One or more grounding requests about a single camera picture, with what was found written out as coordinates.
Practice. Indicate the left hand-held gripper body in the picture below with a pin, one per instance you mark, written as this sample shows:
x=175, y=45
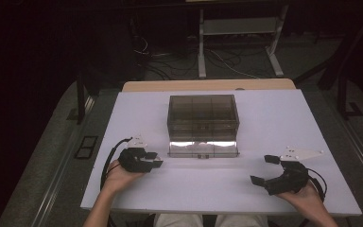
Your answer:
x=134, y=160

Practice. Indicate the smoky transparent drawer organizer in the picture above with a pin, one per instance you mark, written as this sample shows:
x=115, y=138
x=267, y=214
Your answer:
x=201, y=108

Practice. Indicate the dark metal stand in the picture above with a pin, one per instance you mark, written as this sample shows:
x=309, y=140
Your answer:
x=342, y=97
x=81, y=104

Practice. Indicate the person's left hand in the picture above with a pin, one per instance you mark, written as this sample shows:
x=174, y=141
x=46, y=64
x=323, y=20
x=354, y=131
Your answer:
x=116, y=178

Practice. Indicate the grey metal stand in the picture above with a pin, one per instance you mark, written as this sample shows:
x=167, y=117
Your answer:
x=239, y=26

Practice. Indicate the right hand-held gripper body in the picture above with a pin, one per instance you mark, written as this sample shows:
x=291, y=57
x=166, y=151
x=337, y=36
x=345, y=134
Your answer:
x=291, y=181

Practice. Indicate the person's leg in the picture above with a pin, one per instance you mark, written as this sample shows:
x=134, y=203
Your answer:
x=176, y=220
x=242, y=220

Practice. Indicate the wooden table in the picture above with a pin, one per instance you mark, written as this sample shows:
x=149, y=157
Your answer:
x=201, y=85

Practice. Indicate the person's right hand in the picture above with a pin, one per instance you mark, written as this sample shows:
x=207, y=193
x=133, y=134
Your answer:
x=305, y=200

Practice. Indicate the person's left leg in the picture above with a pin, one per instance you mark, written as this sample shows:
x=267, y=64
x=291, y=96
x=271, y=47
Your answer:
x=176, y=220

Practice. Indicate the person's right leg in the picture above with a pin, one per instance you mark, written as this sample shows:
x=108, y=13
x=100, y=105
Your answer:
x=242, y=220

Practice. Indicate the white board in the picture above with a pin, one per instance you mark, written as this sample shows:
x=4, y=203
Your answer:
x=201, y=189

